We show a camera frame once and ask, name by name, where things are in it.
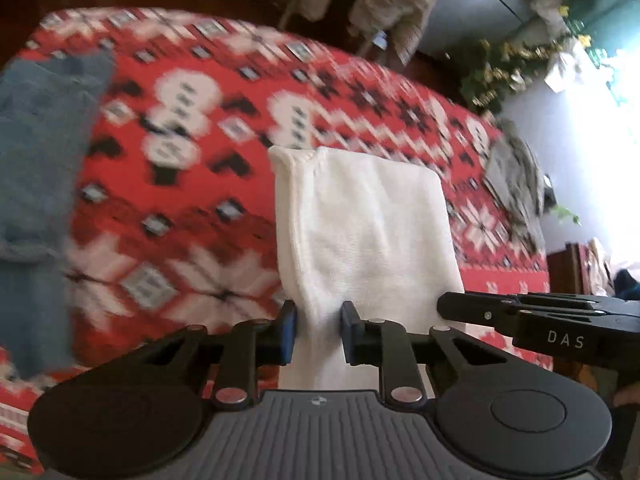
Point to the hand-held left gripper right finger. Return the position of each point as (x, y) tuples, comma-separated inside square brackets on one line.
[(349, 335)]

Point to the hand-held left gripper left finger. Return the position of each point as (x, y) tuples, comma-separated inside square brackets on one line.
[(289, 332)]

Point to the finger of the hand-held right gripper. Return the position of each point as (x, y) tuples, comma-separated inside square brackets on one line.
[(555, 302), (480, 312)]

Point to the cream knit striped vest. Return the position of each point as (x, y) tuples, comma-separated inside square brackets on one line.
[(360, 240)]

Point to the person's right hand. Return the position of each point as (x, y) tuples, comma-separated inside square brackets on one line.
[(627, 397)]

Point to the dark wooden nightstand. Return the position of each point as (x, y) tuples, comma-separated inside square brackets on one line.
[(565, 270)]

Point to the cream cloth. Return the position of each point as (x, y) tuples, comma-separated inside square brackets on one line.
[(597, 270)]

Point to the dark blue fuzzy cloth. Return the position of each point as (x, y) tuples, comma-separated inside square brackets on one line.
[(627, 285)]

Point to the green plant sprig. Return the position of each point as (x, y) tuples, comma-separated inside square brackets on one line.
[(567, 212)]

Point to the grey shirt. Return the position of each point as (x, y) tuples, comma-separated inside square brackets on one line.
[(517, 180)]

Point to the red patterned blanket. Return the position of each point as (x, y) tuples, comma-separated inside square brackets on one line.
[(200, 210)]

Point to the small christmas tree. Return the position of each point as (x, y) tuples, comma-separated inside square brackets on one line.
[(500, 75)]

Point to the white ribbon bow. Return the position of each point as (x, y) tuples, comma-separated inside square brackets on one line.
[(565, 67)]

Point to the blue jeans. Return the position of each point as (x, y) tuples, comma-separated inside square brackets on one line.
[(35, 200)]

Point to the green printed curtain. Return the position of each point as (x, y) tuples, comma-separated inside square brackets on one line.
[(600, 15)]

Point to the grey refrigerator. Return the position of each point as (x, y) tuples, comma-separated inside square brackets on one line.
[(480, 10)]

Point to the beige puffer jacket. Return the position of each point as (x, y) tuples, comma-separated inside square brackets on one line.
[(395, 5)]

